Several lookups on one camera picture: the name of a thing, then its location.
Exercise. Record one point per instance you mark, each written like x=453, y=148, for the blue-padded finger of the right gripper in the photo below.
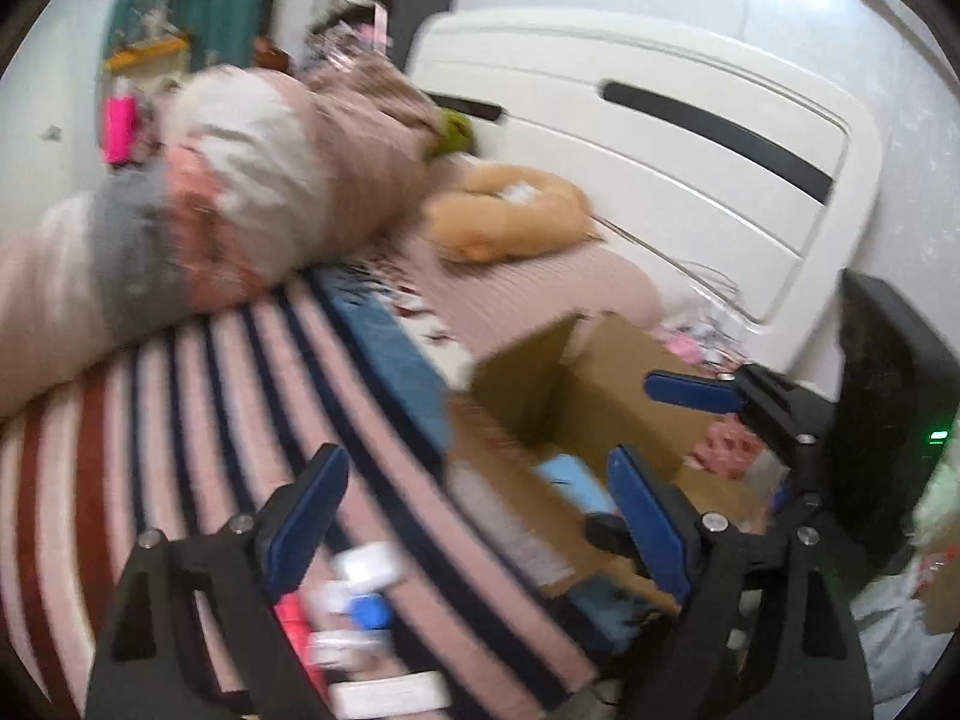
x=716, y=396

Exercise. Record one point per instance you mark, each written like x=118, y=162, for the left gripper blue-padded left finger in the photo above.
x=191, y=631

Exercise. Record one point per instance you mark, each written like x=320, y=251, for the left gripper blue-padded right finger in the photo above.
x=764, y=630

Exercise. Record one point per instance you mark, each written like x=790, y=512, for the pink red tube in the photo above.
x=294, y=622

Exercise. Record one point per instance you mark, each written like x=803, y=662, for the brown cardboard box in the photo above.
x=575, y=388

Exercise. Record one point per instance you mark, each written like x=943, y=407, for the white contact lens case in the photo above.
x=355, y=614

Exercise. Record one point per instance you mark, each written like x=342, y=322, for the light blue square device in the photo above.
x=571, y=478

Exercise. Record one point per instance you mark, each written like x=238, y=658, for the white rectangular charger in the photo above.
x=391, y=697

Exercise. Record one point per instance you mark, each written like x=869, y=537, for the pink clamshell case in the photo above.
x=687, y=347

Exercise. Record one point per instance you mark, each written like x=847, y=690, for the striped pink navy blanket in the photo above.
x=205, y=420

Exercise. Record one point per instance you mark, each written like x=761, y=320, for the white bed headboard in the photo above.
x=705, y=159

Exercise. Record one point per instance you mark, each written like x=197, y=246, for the pink ribbed pillow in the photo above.
x=471, y=311

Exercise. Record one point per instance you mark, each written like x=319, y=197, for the tan plush toy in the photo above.
x=498, y=212

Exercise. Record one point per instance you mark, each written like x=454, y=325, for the green plush toy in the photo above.
x=455, y=136

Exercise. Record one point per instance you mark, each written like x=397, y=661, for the rolled pink grey quilt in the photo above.
x=259, y=175

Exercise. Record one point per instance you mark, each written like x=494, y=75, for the yellow shelf table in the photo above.
x=152, y=65

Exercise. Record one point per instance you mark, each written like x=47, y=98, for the glass display case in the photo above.
x=155, y=18

